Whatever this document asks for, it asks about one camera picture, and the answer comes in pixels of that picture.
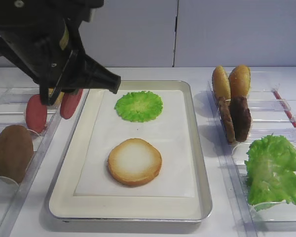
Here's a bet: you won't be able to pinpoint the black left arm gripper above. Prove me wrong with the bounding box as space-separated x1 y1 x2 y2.
0 0 121 106

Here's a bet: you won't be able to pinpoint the red tomato slice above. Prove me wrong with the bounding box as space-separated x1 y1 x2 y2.
60 89 83 119
25 94 47 133

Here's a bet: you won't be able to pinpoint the yellow cheese slices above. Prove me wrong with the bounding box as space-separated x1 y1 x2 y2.
48 88 64 106

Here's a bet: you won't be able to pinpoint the red tomato slice in rack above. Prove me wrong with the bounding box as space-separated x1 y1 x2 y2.
25 94 47 133

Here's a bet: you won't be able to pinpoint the round green lettuce piece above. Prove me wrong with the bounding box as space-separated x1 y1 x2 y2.
114 91 163 122

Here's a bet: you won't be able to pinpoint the lighter brown meat patty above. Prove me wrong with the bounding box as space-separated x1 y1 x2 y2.
218 97 236 144

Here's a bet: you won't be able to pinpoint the dark brown meat patty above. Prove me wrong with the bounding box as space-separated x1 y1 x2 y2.
229 96 251 142

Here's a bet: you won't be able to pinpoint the large green lettuce leaf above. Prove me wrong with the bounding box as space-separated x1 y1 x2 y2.
244 135 296 205

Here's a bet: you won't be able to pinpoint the metal baking tray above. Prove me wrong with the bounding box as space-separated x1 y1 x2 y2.
48 80 212 223

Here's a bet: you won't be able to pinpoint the toasted bun bottom slice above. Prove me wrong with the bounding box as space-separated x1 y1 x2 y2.
107 138 162 186

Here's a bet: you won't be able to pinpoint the clear acrylic left food rack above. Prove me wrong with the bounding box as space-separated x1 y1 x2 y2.
0 86 89 237

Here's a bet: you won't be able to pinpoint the clear acrylic food rack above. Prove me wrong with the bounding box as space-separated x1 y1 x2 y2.
0 86 89 237
207 72 296 237

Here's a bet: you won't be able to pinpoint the golden bun left piece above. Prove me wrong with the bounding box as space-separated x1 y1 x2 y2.
212 65 231 100

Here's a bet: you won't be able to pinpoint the golden bun piece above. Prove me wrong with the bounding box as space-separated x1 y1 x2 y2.
228 65 251 98
212 65 231 100

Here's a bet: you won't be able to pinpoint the golden bun right piece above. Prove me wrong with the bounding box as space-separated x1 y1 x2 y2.
228 65 251 98

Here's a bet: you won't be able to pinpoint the clear acrylic right food rack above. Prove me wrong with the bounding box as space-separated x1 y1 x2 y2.
207 72 296 237

